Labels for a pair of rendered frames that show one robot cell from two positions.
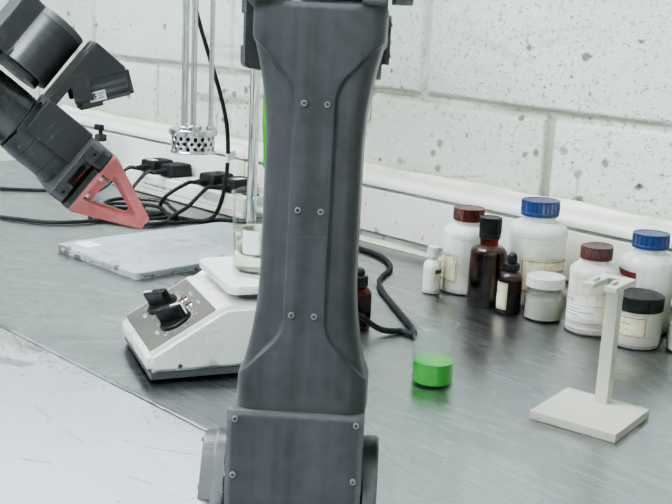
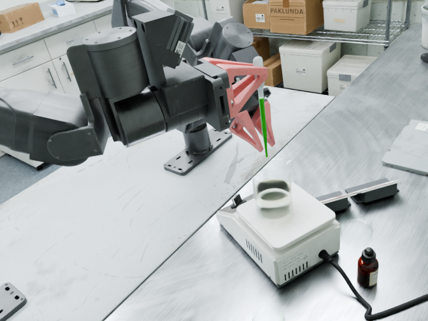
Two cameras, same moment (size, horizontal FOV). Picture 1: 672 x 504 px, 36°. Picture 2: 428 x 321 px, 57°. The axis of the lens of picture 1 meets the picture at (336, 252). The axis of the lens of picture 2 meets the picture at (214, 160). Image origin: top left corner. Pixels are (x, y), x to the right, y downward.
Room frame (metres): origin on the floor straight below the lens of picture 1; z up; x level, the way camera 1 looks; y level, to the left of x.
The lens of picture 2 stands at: (0.93, -0.42, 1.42)
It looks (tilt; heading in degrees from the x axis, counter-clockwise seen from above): 33 degrees down; 90
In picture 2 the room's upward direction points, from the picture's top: 11 degrees counter-clockwise
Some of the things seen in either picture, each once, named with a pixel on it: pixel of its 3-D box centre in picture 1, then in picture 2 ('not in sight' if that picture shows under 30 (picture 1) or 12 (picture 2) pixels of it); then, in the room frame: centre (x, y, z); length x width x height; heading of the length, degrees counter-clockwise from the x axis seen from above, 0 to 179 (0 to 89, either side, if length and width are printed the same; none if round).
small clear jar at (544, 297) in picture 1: (544, 297); not in sight; (1.20, -0.25, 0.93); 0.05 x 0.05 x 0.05
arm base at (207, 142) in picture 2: not in sight; (197, 138); (0.90, 0.44, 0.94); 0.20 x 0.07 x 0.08; 45
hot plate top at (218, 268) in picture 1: (269, 272); (284, 213); (1.03, 0.07, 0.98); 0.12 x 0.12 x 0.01; 23
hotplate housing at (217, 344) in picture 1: (244, 316); (276, 224); (1.02, 0.09, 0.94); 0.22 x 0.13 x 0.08; 113
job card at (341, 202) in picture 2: not in sight; (325, 199); (1.12, 0.15, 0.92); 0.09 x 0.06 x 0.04; 7
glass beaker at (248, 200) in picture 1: (261, 233); (274, 190); (1.01, 0.07, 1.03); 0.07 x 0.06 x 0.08; 24
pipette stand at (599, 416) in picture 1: (596, 349); not in sight; (0.89, -0.23, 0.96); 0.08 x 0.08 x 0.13; 54
